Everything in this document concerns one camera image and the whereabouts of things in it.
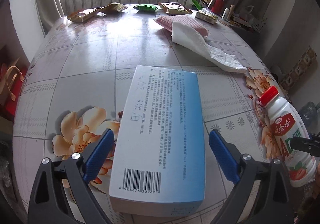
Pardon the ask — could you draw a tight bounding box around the white yogurt drink bottle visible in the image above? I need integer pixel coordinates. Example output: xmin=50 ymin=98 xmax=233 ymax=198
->
xmin=260 ymin=86 xmax=316 ymax=188

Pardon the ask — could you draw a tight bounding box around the white blue medicine box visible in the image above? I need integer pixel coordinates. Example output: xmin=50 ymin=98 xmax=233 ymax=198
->
xmin=108 ymin=66 xmax=206 ymax=217

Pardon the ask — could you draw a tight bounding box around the white tissue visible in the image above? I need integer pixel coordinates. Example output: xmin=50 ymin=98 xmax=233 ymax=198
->
xmin=172 ymin=21 xmax=247 ymax=74

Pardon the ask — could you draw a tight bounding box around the pink knitted scrub sponge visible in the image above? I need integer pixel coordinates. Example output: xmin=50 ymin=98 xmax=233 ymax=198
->
xmin=154 ymin=15 xmax=208 ymax=37

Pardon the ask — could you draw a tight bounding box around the large water jug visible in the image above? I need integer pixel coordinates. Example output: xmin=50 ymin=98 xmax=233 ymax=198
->
xmin=298 ymin=101 xmax=319 ymax=127

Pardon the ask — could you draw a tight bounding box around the floral plastic tablecloth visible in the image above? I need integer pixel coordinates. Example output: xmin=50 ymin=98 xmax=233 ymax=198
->
xmin=13 ymin=8 xmax=295 ymax=223

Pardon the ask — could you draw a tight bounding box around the patterned cardboard roll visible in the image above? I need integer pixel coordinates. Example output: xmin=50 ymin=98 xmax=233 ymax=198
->
xmin=280 ymin=46 xmax=317 ymax=91

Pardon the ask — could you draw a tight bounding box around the red gift bag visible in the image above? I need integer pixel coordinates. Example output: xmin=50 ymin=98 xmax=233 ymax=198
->
xmin=1 ymin=63 xmax=27 ymax=122

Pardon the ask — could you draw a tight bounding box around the grey low cabinet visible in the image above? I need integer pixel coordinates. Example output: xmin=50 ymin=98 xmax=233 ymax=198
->
xmin=219 ymin=19 xmax=260 ymax=50

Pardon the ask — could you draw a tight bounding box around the white plastic basket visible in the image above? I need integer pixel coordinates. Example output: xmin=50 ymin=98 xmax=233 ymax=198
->
xmin=248 ymin=17 xmax=266 ymax=33

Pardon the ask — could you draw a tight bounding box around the orange brown snack packet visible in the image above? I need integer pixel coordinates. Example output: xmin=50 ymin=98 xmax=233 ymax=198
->
xmin=67 ymin=8 xmax=100 ymax=23

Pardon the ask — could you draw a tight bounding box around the yellow crumpled snack packet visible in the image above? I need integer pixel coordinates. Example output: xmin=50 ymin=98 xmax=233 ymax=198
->
xmin=99 ymin=3 xmax=127 ymax=15

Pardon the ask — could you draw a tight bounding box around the small white bottle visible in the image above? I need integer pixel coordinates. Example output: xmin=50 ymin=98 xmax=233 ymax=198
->
xmin=222 ymin=8 xmax=229 ymax=20

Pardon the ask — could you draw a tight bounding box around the small gold tissue pack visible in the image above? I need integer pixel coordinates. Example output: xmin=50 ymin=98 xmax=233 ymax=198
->
xmin=195 ymin=11 xmax=218 ymax=25

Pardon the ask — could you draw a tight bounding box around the small green packet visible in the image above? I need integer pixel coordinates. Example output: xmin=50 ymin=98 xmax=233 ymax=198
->
xmin=133 ymin=4 xmax=158 ymax=13

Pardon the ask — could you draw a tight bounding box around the red thermos bottle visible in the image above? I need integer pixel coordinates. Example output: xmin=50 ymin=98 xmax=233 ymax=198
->
xmin=211 ymin=0 xmax=225 ymax=15

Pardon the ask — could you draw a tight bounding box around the yellow orange snack bag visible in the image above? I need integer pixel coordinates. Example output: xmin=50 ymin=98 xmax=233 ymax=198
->
xmin=158 ymin=2 xmax=192 ymax=16

